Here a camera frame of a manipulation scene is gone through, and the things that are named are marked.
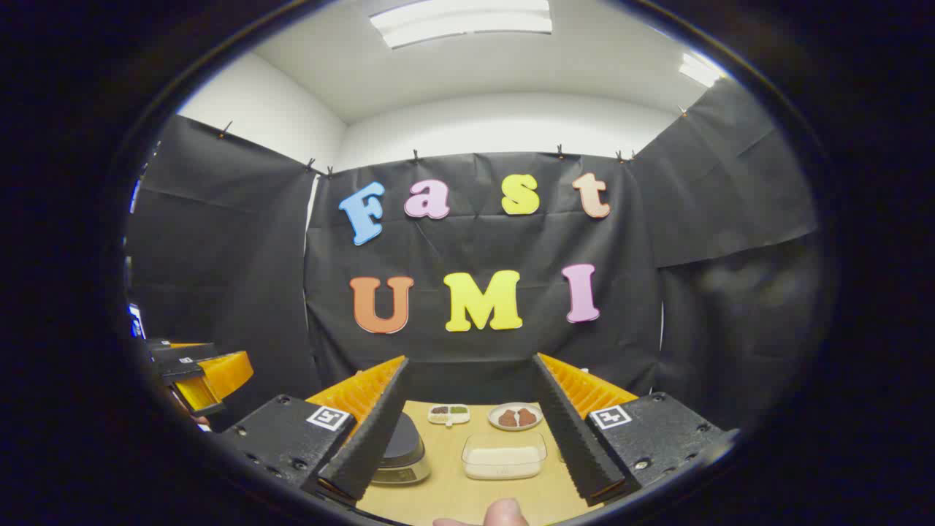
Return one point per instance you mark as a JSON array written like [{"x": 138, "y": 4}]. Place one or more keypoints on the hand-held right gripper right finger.
[{"x": 573, "y": 438}]

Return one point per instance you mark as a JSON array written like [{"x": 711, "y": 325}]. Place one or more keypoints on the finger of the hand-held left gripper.
[
  {"x": 226, "y": 372},
  {"x": 179, "y": 351}
]

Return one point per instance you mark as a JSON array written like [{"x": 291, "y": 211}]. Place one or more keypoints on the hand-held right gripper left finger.
[{"x": 372, "y": 438}]

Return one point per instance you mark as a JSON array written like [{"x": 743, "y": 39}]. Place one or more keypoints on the black and silver rice cooker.
[{"x": 400, "y": 446}]

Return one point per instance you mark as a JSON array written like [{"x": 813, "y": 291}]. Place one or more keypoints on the clear plastic rice container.
[{"x": 504, "y": 440}]

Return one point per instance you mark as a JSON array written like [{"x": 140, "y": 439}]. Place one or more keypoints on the computer monitor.
[{"x": 136, "y": 321}]

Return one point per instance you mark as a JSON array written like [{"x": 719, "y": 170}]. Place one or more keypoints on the brown meat piece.
[
  {"x": 527, "y": 416},
  {"x": 508, "y": 418}
]

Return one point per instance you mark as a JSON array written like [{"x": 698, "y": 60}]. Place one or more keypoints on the white round plate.
[{"x": 515, "y": 429}]

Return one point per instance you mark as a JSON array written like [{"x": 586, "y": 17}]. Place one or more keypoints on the white divided condiment dish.
[{"x": 448, "y": 414}]

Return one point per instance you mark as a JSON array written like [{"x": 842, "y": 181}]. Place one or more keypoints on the black backdrop cloth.
[{"x": 219, "y": 256}]

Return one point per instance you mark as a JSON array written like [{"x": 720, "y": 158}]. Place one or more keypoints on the small ceiling light panel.
[{"x": 697, "y": 71}]

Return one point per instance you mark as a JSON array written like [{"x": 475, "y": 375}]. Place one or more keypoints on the large ceiling light panel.
[{"x": 467, "y": 18}]

